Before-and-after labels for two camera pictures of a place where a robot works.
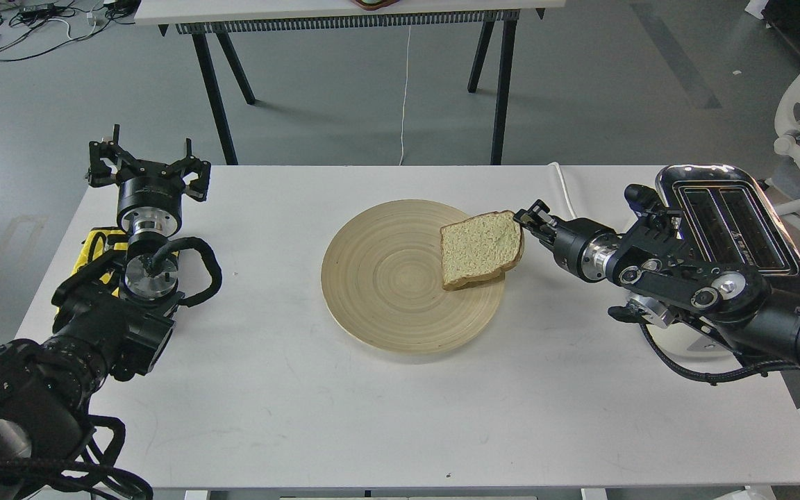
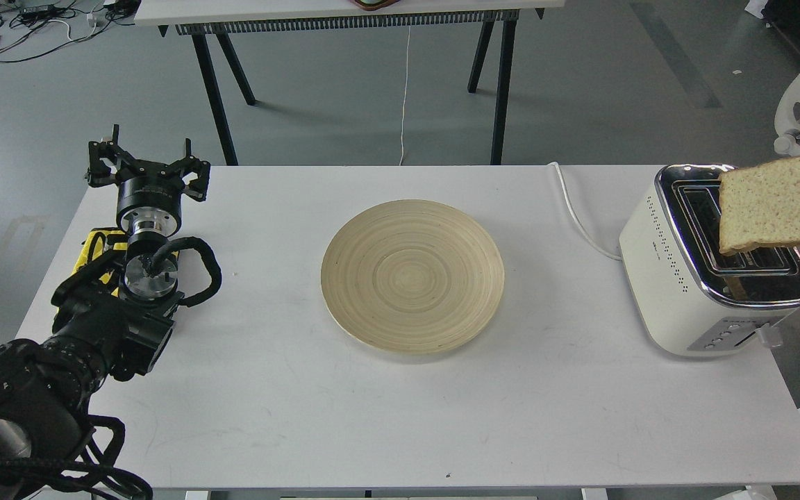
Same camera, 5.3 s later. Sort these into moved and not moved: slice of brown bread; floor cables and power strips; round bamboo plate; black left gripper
Moved: slice of brown bread
Not moved: floor cables and power strips; black left gripper; round bamboo plate
